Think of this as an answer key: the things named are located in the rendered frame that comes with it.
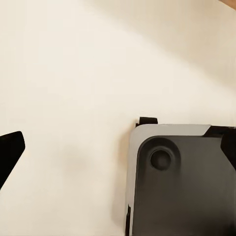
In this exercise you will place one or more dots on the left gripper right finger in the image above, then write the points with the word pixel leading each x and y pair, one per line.
pixel 228 146

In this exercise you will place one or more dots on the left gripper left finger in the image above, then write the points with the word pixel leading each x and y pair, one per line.
pixel 12 146

